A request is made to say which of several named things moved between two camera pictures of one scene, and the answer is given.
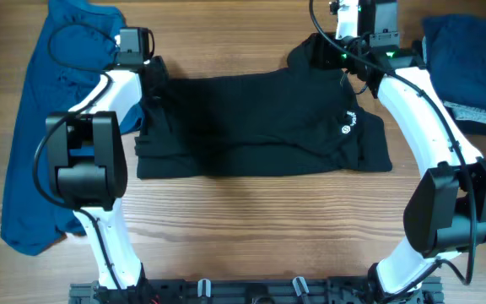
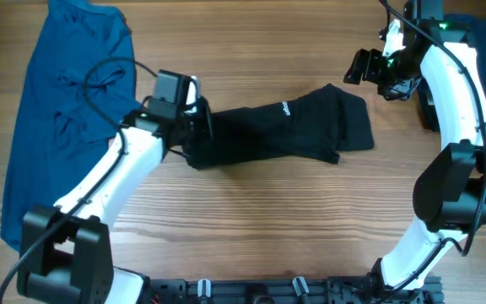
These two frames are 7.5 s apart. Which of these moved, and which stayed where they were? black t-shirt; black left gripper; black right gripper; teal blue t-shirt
Moved: black t-shirt; black left gripper; black right gripper
Stayed: teal blue t-shirt
